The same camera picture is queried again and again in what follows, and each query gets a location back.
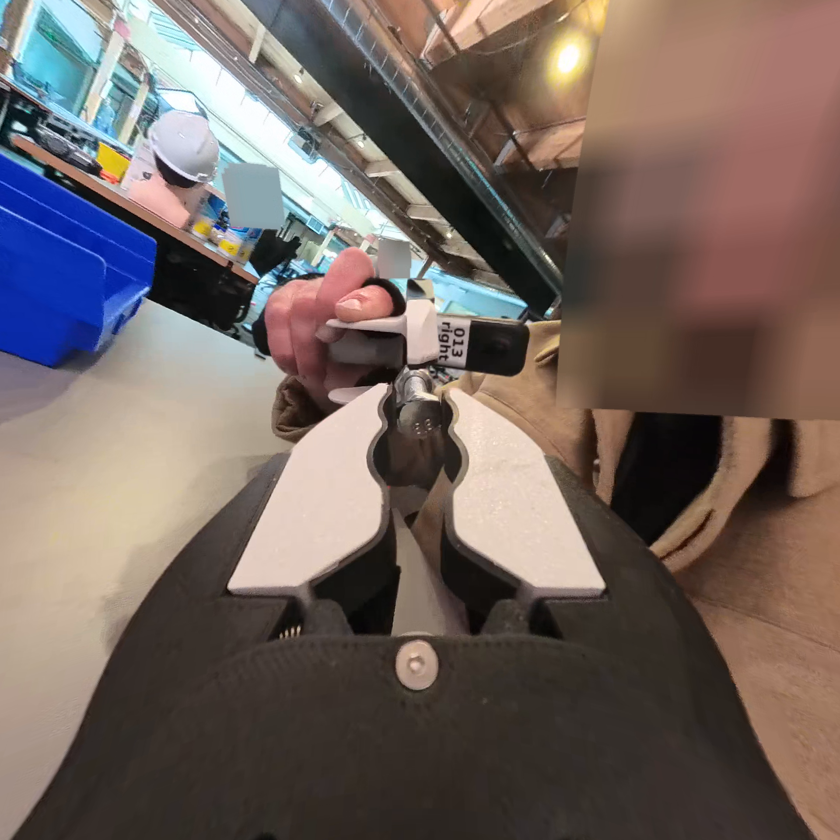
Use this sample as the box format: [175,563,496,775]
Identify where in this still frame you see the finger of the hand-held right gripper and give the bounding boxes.
[402,295,439,367]

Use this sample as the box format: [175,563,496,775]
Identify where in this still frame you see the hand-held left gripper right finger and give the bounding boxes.
[441,387,606,621]

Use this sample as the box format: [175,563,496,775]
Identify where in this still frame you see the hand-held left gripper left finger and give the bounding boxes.
[226,384,400,608]

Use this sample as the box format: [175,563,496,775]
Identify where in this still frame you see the steel hex bolt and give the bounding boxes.
[392,377,448,441]

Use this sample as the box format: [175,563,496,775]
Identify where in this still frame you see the blue plastic bin with divider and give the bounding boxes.
[0,151,157,368]

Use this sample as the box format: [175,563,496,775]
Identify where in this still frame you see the person's right forearm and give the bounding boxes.
[271,375,329,444]

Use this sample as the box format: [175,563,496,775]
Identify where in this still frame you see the grey desk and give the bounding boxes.
[0,298,460,840]

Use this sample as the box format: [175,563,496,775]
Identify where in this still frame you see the wood top office desk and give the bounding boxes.
[10,134,260,286]

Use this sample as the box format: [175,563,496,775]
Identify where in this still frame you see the person's right hand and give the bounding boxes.
[264,247,396,411]

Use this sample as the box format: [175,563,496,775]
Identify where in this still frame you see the person's black garment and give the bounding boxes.
[610,413,723,546]

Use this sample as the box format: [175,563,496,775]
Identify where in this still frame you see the person's tan coat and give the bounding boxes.
[410,315,840,840]

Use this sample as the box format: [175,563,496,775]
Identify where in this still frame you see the pink mannequin bust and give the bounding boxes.
[125,167,211,227]

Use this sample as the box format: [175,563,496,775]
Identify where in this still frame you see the white hard hat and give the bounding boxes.
[147,110,221,185]

